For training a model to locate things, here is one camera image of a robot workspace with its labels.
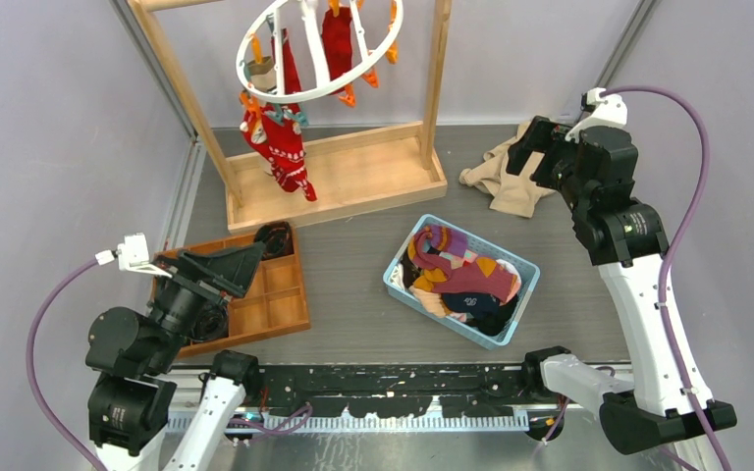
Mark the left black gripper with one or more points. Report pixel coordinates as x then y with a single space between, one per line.
230 271

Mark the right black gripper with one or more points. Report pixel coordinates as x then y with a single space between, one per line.
540 136

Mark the red white patterned sock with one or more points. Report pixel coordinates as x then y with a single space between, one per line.
254 131

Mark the beige brown striped sock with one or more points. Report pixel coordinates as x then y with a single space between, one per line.
262 74

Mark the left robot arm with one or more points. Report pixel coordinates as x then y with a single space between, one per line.
128 409

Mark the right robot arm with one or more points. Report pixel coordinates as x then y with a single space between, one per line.
667 399

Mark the wooden hanger stand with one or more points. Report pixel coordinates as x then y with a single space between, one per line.
357 172

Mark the white round clip hanger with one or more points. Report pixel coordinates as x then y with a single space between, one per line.
263 38

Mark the wooden compartment tray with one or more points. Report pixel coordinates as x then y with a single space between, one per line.
274 306

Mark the beige cloth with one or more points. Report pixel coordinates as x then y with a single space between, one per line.
511 194

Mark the blue plastic basket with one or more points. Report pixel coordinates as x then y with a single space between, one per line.
528 272

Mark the maroon ribbed sock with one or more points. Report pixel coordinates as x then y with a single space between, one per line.
438 251

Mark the teal clothes peg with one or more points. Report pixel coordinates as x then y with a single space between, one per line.
279 113

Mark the orange clothes peg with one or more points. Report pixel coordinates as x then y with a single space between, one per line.
250 107

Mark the navy blue sock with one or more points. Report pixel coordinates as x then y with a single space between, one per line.
475 305

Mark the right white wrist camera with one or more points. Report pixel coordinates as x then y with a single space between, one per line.
603 109

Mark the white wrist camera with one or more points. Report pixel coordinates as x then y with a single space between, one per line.
133 256
603 109

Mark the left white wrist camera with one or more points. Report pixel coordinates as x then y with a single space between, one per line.
133 256

